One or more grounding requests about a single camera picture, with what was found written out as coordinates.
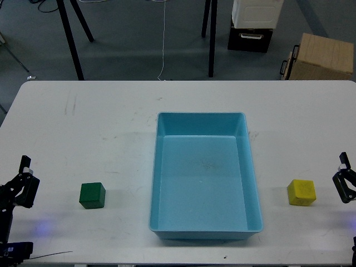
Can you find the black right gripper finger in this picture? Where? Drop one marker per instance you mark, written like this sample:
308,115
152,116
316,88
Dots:
344,174

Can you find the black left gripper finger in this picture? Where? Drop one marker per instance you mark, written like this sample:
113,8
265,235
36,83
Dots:
28,184

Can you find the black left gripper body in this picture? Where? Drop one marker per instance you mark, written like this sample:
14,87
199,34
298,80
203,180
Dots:
9,191

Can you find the yellow cube block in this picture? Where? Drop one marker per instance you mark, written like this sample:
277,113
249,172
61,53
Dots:
301,192

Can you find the green cube block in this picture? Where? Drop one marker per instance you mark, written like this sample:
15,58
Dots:
92,195

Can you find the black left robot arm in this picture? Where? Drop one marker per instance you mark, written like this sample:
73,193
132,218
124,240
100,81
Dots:
12,254

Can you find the blue plastic bin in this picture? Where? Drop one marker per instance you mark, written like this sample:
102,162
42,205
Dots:
203,181

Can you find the black drawer cabinet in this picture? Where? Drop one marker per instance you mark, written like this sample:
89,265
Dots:
249,40

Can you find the black left table legs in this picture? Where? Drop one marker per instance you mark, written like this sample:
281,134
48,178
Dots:
69,35

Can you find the black table legs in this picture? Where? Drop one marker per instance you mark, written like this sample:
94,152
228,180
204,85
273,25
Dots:
69,35
210,12

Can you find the black right table legs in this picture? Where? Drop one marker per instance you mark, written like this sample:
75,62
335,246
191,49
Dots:
210,12

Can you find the wooden box with handles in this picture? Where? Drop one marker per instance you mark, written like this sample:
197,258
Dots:
319,58

